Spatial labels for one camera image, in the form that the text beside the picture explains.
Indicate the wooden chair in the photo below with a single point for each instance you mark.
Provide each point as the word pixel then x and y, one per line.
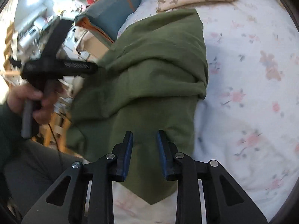
pixel 54 135

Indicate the teal bed side rail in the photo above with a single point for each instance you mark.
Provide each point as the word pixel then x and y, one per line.
pixel 105 17

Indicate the dark green sleeve forearm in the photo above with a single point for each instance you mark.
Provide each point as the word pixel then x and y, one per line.
pixel 12 143

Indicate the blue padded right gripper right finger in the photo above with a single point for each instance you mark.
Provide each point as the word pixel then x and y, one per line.
pixel 206 191

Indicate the olive green pants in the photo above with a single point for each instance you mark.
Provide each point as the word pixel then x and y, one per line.
pixel 151 79

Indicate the person's left hand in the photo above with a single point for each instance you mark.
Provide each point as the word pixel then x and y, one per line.
pixel 19 94

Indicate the white floral bed sheet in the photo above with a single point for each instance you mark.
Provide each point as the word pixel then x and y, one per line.
pixel 249 119

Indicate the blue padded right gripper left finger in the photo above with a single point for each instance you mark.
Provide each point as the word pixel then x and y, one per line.
pixel 83 193

